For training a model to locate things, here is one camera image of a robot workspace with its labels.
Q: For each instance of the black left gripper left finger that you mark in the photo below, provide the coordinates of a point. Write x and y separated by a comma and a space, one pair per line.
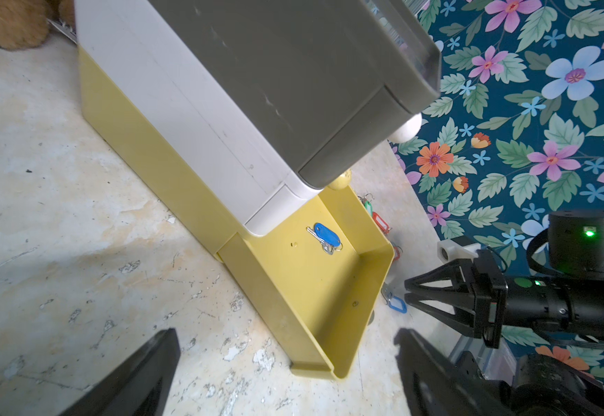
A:
140, 385

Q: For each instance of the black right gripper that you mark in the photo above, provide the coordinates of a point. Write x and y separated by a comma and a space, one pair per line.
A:
462, 277

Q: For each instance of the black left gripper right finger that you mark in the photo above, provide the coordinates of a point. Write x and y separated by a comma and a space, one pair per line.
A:
433, 385

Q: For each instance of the blue tagged key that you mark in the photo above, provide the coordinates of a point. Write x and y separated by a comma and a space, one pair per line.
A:
394, 302
329, 240

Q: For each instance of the red tagged key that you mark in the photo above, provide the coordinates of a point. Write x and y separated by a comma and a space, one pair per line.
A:
381, 223
397, 252

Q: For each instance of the yellow bottom drawer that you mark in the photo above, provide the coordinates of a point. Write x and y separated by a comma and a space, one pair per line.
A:
316, 305

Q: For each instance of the grey three-drawer cabinet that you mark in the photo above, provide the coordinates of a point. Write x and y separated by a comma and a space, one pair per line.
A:
384, 46

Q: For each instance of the green tagged key bunch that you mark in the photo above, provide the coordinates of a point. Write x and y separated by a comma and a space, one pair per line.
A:
366, 201

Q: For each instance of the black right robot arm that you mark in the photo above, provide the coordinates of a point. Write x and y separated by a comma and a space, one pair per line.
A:
565, 293

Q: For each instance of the blue tagged key in drawer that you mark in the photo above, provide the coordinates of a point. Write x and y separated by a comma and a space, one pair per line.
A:
329, 240

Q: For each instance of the brown plush teddy bear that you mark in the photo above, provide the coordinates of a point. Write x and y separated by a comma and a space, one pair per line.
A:
25, 24

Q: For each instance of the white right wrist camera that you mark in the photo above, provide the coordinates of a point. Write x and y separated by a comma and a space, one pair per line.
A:
462, 247

